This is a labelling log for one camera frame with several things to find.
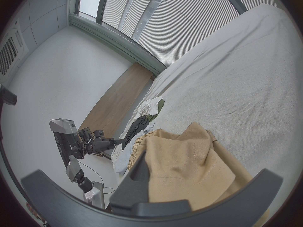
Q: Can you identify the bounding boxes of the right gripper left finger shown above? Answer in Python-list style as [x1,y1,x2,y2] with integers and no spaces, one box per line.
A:
[110,150,152,213]

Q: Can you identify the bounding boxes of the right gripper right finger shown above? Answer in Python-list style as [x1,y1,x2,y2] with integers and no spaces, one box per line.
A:
[151,200,191,213]

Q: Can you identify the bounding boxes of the tan shorts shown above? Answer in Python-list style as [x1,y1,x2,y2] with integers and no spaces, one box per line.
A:
[128,122,271,227]

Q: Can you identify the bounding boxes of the bed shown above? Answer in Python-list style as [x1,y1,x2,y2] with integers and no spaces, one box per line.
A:
[79,3,303,227]

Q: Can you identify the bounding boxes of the pale grey garment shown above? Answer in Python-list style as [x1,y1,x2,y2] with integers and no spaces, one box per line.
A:
[111,124,155,174]

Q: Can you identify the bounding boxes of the black garment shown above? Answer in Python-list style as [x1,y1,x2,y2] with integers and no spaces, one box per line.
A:
[125,116,149,151]

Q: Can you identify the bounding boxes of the cream white garment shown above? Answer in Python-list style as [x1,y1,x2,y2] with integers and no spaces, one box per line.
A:
[138,98,164,118]

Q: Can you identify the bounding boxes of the green garment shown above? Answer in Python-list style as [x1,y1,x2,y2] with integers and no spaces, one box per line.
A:
[144,99,165,123]

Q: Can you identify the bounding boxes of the grey-green curtain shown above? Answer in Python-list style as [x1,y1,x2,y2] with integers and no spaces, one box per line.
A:
[69,12,168,77]

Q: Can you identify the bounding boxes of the white ceiling air conditioner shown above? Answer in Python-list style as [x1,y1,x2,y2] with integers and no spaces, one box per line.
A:
[0,20,29,83]

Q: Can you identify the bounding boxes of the window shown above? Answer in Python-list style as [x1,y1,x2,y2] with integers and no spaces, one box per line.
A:
[71,0,281,68]

